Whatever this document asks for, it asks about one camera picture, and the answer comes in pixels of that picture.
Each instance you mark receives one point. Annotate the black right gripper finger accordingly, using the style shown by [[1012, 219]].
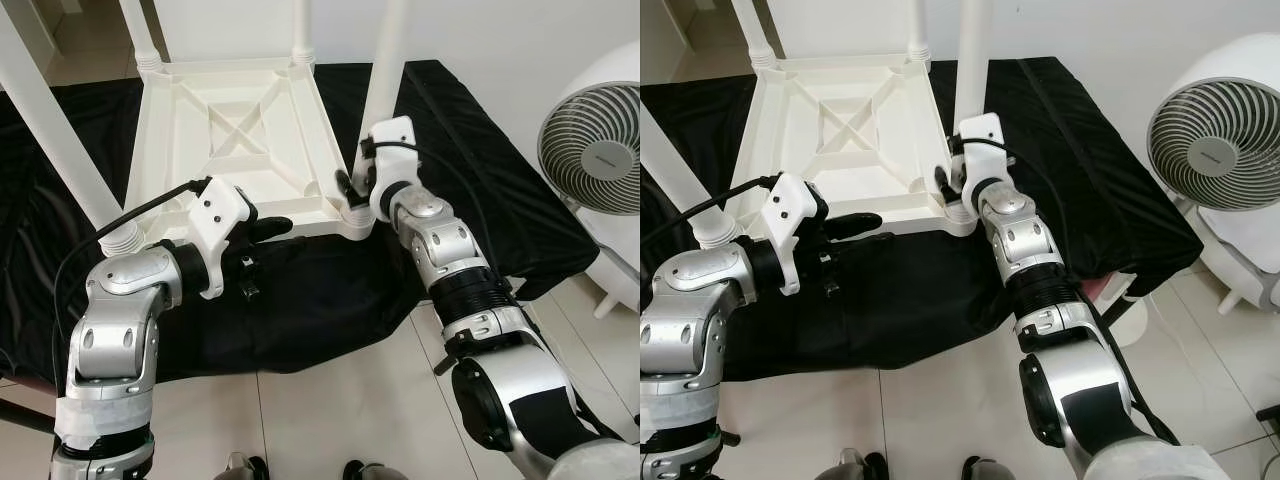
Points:
[[345, 186], [942, 181]]

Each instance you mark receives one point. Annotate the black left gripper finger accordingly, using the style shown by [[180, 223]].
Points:
[[856, 224], [272, 229]]

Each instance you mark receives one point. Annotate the white plastic tabletop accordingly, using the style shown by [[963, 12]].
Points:
[[180, 150], [790, 150]]

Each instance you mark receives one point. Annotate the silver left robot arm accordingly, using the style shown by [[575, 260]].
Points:
[[700, 320], [110, 330]]

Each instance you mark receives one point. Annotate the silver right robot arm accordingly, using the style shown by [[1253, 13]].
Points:
[[440, 250], [1030, 250]]

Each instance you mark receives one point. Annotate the black tablecloth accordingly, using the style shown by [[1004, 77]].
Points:
[[930, 300], [330, 300]]

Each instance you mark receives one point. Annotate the pink plastic piece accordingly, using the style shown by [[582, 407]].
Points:
[[1095, 288]]

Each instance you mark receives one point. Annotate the black metal table leg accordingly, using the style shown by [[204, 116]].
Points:
[[1105, 302], [25, 415], [445, 365], [730, 437]]

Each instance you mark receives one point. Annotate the white domed litter box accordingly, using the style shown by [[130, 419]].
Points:
[[1245, 255], [615, 255]]

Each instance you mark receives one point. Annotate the grey robot left foot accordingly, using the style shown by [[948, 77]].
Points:
[[242, 468], [855, 466]]

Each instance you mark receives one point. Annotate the grey robot foot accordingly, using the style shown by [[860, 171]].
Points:
[[988, 470], [855, 466], [242, 468], [372, 472]]

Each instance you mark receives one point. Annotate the grey robot right foot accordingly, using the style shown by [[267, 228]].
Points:
[[372, 472], [988, 470]]

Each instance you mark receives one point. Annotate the black storage crate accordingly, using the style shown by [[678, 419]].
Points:
[[1270, 415]]

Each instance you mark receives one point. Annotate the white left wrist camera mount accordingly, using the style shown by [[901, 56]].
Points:
[[795, 205], [220, 210]]

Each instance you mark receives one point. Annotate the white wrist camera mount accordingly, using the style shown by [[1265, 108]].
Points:
[[985, 128], [220, 210], [392, 130], [795, 205]]

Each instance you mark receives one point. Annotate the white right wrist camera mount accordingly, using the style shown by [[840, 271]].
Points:
[[392, 130], [985, 128]]

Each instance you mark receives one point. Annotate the white pedestal fan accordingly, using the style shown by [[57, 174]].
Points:
[[590, 150], [1215, 150]]

